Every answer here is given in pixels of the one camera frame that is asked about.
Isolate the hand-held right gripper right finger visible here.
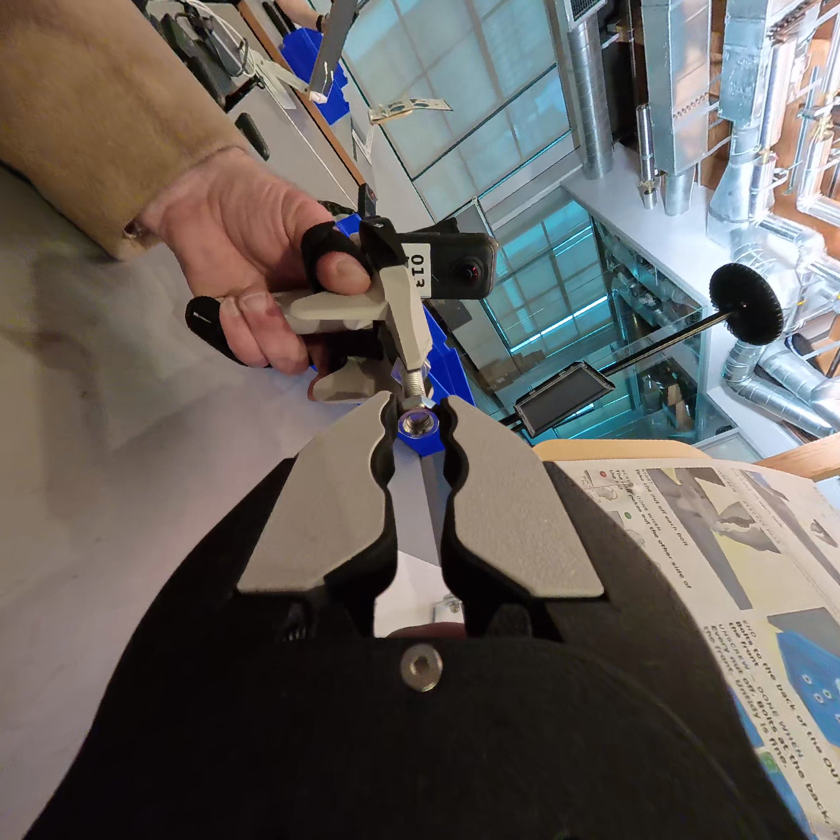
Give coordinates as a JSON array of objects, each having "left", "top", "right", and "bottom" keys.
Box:
[{"left": 440, "top": 395, "right": 605, "bottom": 636}]

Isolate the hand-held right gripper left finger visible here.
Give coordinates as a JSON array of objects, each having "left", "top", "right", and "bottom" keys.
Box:
[{"left": 235, "top": 392, "right": 400, "bottom": 636}]

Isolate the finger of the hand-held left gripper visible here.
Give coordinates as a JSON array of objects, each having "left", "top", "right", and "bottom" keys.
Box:
[{"left": 381, "top": 262, "right": 432, "bottom": 376}]

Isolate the silver hex bolt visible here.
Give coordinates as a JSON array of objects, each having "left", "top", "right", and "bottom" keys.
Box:
[{"left": 395, "top": 357, "right": 435, "bottom": 408}]

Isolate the person's left forearm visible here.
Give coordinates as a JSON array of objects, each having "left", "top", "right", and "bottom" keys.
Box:
[{"left": 0, "top": 0, "right": 253, "bottom": 260}]

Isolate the grey desk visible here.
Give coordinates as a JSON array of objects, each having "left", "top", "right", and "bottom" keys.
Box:
[{"left": 0, "top": 161, "right": 447, "bottom": 840}]

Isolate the person's left hand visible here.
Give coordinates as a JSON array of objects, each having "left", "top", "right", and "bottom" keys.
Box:
[{"left": 141, "top": 151, "right": 368, "bottom": 375}]

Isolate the blue plastic bin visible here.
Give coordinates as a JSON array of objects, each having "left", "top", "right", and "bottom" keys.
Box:
[{"left": 335, "top": 213, "right": 476, "bottom": 457}]

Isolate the wooden document board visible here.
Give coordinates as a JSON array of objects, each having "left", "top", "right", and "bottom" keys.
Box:
[{"left": 533, "top": 438, "right": 840, "bottom": 840}]

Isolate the dark flat screen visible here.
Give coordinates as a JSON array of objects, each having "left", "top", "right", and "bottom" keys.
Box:
[{"left": 513, "top": 361, "right": 616, "bottom": 439}]

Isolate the clear acrylic stand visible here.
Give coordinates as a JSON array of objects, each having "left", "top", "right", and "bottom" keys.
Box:
[{"left": 367, "top": 97, "right": 454, "bottom": 126}]

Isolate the distant work table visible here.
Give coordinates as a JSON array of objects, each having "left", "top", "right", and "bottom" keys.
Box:
[{"left": 144, "top": 0, "right": 368, "bottom": 191}]

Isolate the small blue bin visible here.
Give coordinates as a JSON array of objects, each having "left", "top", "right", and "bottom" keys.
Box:
[
  {"left": 318, "top": 66, "right": 352, "bottom": 126},
  {"left": 279, "top": 26, "right": 329, "bottom": 73}
]

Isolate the printed instruction sheet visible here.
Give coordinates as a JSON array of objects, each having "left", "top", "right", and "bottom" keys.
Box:
[{"left": 571, "top": 459, "right": 840, "bottom": 840}]

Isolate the dark document board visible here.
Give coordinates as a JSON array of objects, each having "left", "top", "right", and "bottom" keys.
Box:
[{"left": 307, "top": 0, "right": 358, "bottom": 102}]

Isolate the black floor lamp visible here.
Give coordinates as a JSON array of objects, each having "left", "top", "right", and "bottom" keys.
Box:
[{"left": 505, "top": 262, "right": 785, "bottom": 434}]

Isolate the silver ventilation duct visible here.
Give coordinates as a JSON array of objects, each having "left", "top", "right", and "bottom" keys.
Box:
[
  {"left": 722, "top": 341, "right": 840, "bottom": 441},
  {"left": 563, "top": 13, "right": 616, "bottom": 179}
]

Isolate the rectangular metal duct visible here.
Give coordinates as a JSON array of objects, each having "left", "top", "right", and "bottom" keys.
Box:
[{"left": 640, "top": 0, "right": 713, "bottom": 217}]

